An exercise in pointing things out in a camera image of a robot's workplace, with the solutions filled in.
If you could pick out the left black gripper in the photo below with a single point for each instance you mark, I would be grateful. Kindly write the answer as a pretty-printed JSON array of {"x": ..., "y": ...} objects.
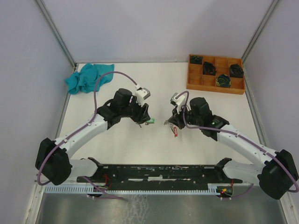
[{"x": 142, "y": 115}]

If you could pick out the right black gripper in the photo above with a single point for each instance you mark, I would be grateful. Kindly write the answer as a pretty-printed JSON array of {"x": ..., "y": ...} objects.
[{"x": 175, "y": 119}]

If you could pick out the green key tag with key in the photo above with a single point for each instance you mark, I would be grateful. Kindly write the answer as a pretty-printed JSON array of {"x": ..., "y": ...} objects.
[{"x": 151, "y": 121}]

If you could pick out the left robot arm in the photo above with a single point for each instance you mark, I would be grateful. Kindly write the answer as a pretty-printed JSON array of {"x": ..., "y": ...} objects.
[{"x": 54, "y": 159}]

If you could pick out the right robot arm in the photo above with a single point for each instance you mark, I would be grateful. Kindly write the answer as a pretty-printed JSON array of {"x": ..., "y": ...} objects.
[{"x": 273, "y": 171}]

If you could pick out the small red key tag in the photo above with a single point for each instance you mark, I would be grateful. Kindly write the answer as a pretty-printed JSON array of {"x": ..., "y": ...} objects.
[{"x": 175, "y": 132}]

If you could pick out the dark rolled sock blue-yellow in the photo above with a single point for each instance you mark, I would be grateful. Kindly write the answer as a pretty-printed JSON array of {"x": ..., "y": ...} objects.
[{"x": 223, "y": 80}]

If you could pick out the wooden compartment tray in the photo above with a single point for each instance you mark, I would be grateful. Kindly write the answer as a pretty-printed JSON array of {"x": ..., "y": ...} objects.
[{"x": 197, "y": 81}]

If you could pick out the dark rolled sock top-left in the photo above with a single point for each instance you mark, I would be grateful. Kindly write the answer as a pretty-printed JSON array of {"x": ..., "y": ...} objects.
[{"x": 196, "y": 59}]

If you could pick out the teal cloth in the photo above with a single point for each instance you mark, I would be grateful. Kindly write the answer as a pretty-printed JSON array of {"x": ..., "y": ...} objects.
[{"x": 85, "y": 79}]

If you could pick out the dark rolled sock right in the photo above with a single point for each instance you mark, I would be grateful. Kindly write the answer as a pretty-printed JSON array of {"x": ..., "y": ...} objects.
[{"x": 236, "y": 70}]

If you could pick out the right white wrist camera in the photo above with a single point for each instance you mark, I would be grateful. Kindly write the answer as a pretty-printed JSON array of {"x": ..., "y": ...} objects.
[{"x": 178, "y": 100}]

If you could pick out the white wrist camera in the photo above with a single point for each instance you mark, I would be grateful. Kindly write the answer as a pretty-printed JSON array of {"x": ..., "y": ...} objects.
[
  {"x": 178, "y": 100},
  {"x": 141, "y": 95}
]

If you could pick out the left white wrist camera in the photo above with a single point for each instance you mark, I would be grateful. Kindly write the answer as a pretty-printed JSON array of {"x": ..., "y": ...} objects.
[{"x": 141, "y": 95}]

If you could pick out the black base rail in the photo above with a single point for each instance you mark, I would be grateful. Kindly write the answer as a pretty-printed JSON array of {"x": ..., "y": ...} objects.
[{"x": 160, "y": 177}]

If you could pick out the white cable duct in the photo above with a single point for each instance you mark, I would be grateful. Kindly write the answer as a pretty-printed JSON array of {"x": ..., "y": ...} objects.
[{"x": 91, "y": 190}]

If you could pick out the right aluminium corner post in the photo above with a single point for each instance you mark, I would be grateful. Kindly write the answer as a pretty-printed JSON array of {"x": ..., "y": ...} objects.
[{"x": 262, "y": 25}]

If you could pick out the aluminium corner post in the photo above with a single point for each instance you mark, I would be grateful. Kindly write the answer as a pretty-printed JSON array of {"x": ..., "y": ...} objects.
[
  {"x": 262, "y": 25},
  {"x": 52, "y": 26}
]

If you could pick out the left aluminium corner post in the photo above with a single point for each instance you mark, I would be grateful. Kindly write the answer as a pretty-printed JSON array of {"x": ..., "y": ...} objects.
[{"x": 52, "y": 26}]

